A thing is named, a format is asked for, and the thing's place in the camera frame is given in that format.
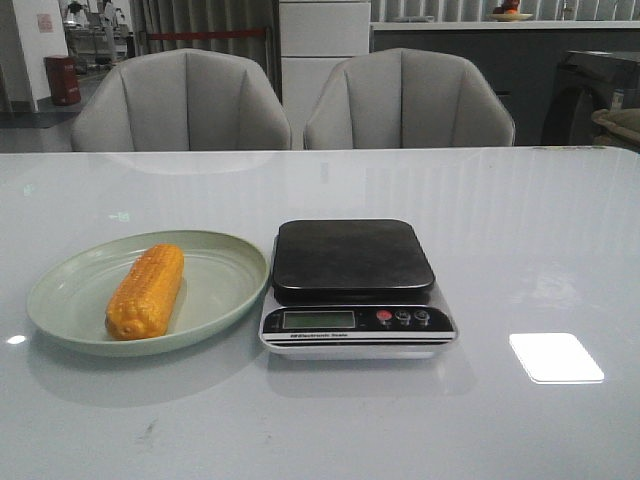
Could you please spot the orange corn cob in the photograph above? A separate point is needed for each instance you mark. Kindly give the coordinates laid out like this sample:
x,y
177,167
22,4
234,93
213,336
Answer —
x,y
142,304

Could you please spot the digital kitchen scale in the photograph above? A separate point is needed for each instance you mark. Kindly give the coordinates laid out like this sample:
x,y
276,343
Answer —
x,y
346,289

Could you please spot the right grey armchair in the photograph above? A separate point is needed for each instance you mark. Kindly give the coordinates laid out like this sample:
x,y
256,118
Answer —
x,y
407,98

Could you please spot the grey armchair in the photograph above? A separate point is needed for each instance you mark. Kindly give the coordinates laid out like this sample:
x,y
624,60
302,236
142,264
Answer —
x,y
183,100
407,98

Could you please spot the green round plate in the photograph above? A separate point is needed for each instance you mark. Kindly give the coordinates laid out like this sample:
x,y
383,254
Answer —
x,y
223,278

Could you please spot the left grey armchair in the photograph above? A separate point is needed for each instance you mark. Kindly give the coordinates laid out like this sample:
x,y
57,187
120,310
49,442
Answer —
x,y
183,100

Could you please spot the white drawer cabinet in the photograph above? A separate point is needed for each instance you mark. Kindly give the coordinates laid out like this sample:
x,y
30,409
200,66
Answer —
x,y
314,37

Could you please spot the red barrier belt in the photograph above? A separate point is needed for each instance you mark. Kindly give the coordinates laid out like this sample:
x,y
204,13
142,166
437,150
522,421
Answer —
x,y
209,35

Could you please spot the grey counter cabinet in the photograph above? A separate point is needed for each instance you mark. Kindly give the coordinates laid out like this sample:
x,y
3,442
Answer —
x,y
519,59

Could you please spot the fruit plate on counter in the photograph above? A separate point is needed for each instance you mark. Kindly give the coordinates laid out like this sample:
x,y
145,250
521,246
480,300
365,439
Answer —
x,y
509,11

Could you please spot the red trash bin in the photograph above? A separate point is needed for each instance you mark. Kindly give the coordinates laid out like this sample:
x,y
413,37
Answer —
x,y
62,80

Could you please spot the dark grey appliance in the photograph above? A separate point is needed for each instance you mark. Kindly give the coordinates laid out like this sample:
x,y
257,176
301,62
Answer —
x,y
587,81

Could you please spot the beige cushion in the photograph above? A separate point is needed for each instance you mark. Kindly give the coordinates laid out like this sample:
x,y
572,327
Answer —
x,y
617,128

